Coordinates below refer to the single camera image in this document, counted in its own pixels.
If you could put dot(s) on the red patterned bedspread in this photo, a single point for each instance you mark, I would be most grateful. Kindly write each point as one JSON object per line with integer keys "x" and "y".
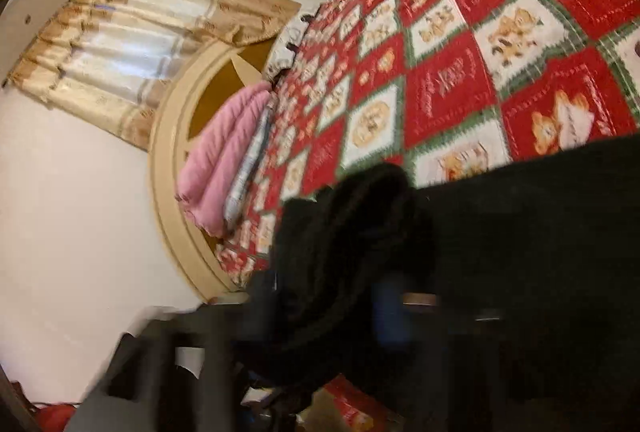
{"x": 444, "y": 89}

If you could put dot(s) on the black pants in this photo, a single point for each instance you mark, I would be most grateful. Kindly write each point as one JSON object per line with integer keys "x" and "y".
{"x": 549, "y": 234}

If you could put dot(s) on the grey patterned pillow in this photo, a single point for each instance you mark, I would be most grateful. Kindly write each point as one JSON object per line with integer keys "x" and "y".
{"x": 248, "y": 166}

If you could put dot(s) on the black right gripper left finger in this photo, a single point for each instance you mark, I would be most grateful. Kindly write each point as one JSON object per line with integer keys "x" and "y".
{"x": 182, "y": 372}

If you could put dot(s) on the cream round headboard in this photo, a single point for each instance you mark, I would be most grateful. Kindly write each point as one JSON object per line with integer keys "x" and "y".
{"x": 179, "y": 166}

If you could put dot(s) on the pink folded blanket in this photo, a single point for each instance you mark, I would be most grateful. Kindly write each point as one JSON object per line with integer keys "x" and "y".
{"x": 220, "y": 171}

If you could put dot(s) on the beige patterned curtain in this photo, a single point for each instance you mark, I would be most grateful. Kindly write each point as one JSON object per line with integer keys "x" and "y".
{"x": 111, "y": 62}

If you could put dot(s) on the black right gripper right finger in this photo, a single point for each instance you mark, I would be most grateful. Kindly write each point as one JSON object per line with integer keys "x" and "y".
{"x": 490, "y": 370}

